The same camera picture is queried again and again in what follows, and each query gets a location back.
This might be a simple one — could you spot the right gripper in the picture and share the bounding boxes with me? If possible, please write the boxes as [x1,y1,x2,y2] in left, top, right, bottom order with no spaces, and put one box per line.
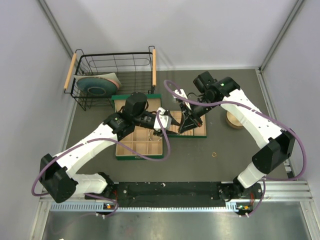
[178,96,218,134]

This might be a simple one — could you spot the silver bangle bracelet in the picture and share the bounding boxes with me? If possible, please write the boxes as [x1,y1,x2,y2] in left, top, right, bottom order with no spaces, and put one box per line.
[148,129,162,142]

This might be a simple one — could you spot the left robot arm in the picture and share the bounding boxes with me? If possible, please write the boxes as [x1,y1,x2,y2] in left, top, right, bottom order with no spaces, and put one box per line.
[38,92,179,204]

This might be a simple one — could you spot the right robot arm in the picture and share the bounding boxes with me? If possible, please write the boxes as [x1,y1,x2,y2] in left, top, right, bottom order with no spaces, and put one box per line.
[177,71,296,200]

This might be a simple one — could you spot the green jewelry tray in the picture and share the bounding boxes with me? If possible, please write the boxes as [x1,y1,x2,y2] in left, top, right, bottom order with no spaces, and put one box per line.
[168,110,207,139]

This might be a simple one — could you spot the green jewelry box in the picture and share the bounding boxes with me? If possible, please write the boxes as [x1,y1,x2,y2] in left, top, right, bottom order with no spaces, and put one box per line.
[111,94,164,161]

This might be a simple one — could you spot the wooden bowl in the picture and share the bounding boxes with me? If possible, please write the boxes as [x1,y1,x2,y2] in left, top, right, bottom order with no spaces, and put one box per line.
[225,111,244,129]

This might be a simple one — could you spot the pink plate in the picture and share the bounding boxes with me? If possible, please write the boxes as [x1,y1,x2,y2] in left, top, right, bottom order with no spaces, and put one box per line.
[109,72,122,89]

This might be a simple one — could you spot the teal ceramic plate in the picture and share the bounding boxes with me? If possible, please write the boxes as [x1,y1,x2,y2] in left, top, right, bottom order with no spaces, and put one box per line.
[76,77,118,97]

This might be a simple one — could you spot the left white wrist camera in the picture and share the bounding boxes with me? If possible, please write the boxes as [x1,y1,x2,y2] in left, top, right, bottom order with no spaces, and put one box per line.
[153,107,169,131]

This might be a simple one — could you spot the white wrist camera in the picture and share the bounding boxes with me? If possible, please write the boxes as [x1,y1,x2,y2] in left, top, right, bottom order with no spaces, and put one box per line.
[173,89,191,110]
[153,107,169,131]

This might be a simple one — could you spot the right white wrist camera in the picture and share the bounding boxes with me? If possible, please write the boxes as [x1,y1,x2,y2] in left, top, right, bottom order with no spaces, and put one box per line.
[173,89,191,110]

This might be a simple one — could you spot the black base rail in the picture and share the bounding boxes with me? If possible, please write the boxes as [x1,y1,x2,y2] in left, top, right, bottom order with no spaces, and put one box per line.
[112,181,232,208]

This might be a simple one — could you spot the black wire basket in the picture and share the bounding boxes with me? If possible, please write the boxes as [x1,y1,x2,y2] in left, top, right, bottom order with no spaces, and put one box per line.
[63,45,157,111]

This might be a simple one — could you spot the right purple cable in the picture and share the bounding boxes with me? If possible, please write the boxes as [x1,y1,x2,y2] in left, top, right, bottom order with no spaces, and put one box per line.
[163,79,308,218]

